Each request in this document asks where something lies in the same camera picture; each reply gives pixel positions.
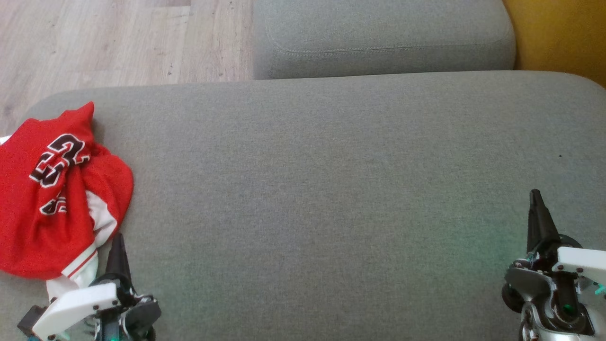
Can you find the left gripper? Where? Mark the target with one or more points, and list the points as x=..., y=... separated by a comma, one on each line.
x=75, y=305

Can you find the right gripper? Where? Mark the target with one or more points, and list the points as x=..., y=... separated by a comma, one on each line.
x=582, y=260

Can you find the red jersey number 23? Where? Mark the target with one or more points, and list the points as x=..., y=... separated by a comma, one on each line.
x=111, y=180

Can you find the red basketball jersey top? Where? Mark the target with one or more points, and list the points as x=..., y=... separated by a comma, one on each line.
x=28, y=156

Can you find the yellow sofa back cushion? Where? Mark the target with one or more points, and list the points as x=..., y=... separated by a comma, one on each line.
x=563, y=38

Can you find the grey and yellow sofa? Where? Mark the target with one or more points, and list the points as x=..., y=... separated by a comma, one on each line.
x=307, y=213

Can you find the small grey sofa seat cushion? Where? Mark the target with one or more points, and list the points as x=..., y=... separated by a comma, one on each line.
x=378, y=28

